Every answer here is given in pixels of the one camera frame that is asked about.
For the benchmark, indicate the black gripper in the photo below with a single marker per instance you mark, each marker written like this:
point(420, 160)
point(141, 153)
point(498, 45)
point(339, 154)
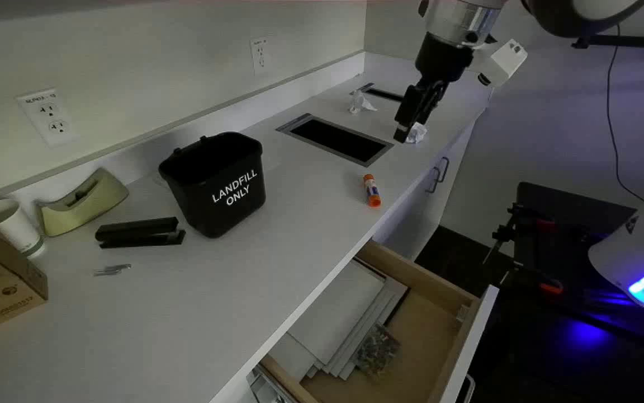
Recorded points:
point(443, 60)

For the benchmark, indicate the clear case of pins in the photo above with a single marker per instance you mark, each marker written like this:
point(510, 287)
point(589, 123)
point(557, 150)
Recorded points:
point(375, 349)

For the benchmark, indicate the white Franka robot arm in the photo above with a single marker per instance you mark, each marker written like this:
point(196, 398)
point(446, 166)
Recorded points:
point(448, 13)

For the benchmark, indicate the wooden drawer white front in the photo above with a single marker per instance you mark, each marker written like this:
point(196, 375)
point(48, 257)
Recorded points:
point(425, 336)

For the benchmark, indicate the rectangular counter waste opening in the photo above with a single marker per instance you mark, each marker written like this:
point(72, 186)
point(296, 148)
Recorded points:
point(334, 139)

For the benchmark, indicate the orange white glue stick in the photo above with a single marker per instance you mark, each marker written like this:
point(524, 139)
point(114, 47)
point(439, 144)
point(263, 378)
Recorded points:
point(369, 190)

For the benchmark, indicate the black clamp orange grip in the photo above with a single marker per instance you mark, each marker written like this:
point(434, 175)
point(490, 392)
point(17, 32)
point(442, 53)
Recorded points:
point(530, 222)
point(546, 287)

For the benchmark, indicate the black landfill only bin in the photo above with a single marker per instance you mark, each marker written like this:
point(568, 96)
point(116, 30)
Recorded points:
point(212, 186)

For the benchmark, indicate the black metal stand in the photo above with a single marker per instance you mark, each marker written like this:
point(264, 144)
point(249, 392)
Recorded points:
point(636, 44)

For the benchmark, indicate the white paper stack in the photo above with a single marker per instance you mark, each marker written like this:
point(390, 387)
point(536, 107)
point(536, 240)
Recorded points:
point(337, 313)

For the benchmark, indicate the black robot cart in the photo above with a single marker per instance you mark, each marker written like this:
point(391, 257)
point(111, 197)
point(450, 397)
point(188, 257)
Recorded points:
point(546, 359)

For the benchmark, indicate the black stapler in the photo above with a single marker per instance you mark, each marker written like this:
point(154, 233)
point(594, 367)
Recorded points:
point(140, 233)

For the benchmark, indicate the strip of metal staples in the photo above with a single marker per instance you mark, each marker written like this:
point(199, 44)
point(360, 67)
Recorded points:
point(113, 269)

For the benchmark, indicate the pale green tape dispenser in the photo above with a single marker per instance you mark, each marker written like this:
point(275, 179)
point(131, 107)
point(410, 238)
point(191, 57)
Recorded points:
point(77, 208)

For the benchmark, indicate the white paper cup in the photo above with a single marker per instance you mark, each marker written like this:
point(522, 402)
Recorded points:
point(17, 225)

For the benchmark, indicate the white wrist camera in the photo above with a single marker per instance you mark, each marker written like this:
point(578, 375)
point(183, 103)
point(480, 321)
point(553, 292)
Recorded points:
point(501, 64)

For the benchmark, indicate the white wall outlet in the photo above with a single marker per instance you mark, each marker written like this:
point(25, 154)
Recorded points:
point(48, 117)
point(259, 55)

